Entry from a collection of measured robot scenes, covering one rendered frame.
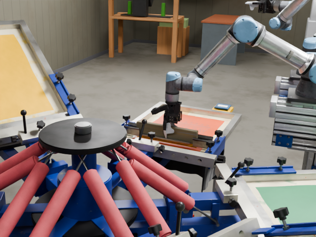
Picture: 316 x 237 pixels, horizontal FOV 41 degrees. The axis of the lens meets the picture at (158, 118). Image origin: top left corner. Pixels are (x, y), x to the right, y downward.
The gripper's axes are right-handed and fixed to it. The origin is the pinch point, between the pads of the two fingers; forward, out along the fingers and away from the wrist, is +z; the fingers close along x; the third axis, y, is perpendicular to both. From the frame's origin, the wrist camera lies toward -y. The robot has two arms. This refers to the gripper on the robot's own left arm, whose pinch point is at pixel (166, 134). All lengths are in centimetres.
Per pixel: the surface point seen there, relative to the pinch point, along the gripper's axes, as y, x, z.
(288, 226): 74, -95, -20
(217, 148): 30.6, -6.4, 0.0
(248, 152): 12, 227, 100
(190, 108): -5, 56, 2
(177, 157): 16.5, -26.5, -0.6
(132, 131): -19.8, -2.6, 1.1
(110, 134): 10, -82, -31
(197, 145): 19.1, -2.6, 1.6
